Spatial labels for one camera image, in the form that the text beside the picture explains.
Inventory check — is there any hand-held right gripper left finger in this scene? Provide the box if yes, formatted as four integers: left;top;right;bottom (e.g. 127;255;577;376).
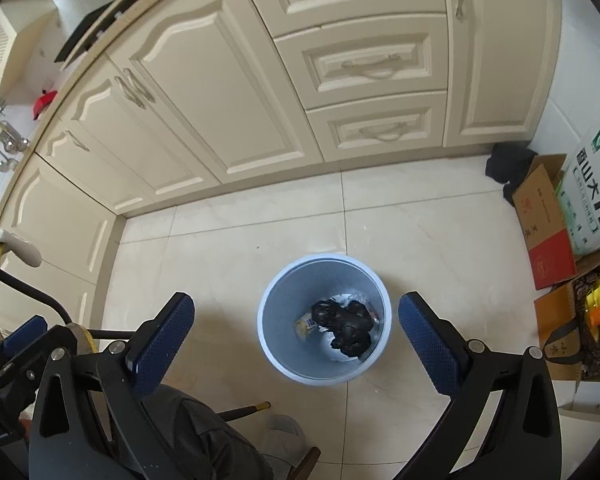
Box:
30;291;196;480

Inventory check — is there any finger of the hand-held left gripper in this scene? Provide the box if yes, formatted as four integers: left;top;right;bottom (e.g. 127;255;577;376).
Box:
0;316;51;386

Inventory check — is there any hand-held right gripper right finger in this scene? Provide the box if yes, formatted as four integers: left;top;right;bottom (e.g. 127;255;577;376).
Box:
395;291;563;480

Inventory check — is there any light blue trash bin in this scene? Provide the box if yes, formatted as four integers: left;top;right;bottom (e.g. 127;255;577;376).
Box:
257;255;392;386

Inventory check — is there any black curved metal tube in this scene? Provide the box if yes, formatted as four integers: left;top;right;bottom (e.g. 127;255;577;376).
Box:
0;269;73;323

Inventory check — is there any black plastic bag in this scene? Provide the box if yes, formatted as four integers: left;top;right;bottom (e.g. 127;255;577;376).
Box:
311;299;373;361

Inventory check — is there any white capped yellow pole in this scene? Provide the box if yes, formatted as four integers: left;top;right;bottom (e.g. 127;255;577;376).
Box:
0;229;42;351

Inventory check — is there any person's grey trouser leg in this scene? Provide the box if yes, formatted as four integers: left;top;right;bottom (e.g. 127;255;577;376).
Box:
115;385;276;480

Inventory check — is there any black metal chair leg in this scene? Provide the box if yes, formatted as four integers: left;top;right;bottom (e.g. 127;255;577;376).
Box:
217;401;272;420

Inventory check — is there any yellow snack wrapper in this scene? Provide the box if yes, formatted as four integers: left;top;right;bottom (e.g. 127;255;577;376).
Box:
294;312;318;341

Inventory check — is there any plain brown cardboard box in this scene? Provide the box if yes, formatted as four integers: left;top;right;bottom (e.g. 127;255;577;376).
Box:
534;280;588;382

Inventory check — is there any grey slipper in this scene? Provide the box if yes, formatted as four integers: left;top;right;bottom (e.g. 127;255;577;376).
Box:
265;414;308;466

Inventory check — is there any red printed cardboard box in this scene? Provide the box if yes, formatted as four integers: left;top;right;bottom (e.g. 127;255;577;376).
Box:
512;154;581;291

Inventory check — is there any wooden chair leg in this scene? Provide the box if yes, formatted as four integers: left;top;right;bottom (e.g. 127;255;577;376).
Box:
289;447;322;480

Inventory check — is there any black cloth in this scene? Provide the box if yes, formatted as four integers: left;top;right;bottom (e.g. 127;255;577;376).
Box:
485;142;538;206

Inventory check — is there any white rice bag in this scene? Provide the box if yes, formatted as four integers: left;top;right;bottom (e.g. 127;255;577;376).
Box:
555;127;600;256

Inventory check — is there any red pot lid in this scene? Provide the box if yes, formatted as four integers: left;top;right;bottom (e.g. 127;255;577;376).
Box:
32;89;58;121

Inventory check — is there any row of cream base cabinet doors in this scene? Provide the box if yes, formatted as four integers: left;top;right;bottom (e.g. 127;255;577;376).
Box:
0;0;563;333

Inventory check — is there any cream lattice wall cabinet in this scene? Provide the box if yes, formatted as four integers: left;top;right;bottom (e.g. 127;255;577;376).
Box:
0;10;56;106

